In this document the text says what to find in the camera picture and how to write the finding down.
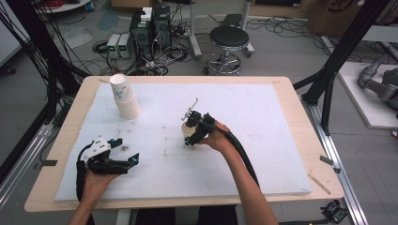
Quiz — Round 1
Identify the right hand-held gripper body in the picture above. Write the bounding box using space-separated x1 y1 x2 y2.
181 97 217 141

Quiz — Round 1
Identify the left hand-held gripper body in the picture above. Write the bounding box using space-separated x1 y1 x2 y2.
77 136 130 175

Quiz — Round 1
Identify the stack of white paper cups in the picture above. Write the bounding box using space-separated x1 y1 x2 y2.
109 73 141 121

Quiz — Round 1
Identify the person's right hand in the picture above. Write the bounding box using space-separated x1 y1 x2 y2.
199 121 235 155

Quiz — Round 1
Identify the person's left hand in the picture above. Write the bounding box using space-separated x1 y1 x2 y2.
82 171 122 202

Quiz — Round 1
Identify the white foam mat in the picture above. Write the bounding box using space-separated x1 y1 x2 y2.
54 82 314 202

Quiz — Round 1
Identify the white table leg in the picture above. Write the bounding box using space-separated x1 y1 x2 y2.
115 209 132 225

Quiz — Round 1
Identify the person's dark trouser leg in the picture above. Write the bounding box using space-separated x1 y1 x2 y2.
197 204 239 225
134 207 176 225

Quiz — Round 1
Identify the white metal stand leg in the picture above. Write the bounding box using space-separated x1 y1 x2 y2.
187 0 204 61
239 0 256 58

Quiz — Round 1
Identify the black round stool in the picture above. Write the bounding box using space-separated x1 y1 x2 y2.
204 25 252 76

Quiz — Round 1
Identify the grey bench power supply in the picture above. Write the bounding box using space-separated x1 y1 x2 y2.
117 33 132 60
106 33 122 59

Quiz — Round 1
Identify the black computer tower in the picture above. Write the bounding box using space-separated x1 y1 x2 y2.
152 5 173 49
129 10 155 61

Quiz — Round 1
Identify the black flat stand base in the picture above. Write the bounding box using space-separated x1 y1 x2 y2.
220 13 244 30

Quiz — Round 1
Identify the small white box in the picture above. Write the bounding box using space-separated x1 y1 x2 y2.
140 7 154 23

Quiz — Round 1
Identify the thin wooden stick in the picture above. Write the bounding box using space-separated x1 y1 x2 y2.
307 172 332 196

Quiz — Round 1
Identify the white round table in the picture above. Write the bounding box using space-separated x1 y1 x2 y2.
35 0 92 14

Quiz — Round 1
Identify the green circuit board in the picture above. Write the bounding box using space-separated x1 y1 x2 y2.
321 200 348 225

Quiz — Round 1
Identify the white floor board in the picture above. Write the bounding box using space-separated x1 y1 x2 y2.
337 61 398 130

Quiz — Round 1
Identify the brown cardboard box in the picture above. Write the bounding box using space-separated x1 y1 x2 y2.
307 0 398 39

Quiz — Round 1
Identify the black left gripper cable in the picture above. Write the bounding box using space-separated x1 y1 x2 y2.
75 141 96 202

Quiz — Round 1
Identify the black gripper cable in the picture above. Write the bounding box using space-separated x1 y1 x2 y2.
75 141 96 202
205 120 260 188

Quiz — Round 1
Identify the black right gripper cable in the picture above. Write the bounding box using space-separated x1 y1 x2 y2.
205 120 260 188

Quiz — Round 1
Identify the aluminium floor rail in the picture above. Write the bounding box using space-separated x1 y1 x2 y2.
0 123 54 210
300 97 370 225

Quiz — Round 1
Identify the tangle of floor cables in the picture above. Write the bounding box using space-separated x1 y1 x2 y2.
91 18 207 77

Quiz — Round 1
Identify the black metal frame post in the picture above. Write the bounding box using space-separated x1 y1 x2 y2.
5 0 92 101
293 0 387 136

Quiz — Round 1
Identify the white wall panel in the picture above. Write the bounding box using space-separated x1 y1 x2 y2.
0 0 31 68

